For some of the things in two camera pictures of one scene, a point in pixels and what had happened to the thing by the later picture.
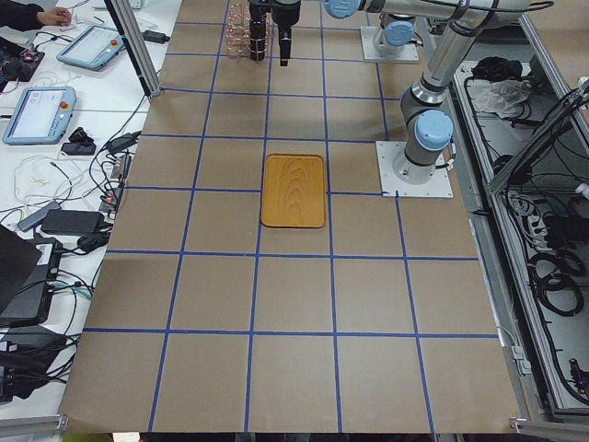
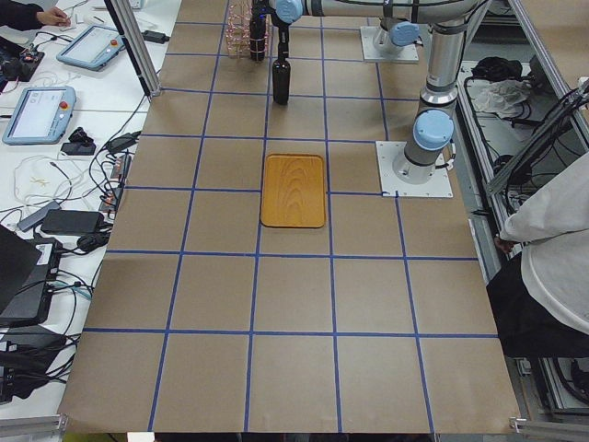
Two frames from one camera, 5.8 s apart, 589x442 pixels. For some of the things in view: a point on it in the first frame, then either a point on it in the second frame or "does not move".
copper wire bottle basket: (237, 30) does not move
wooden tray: (293, 193) does not move
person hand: (55, 16) does not move
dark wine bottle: (258, 44) → (281, 81)
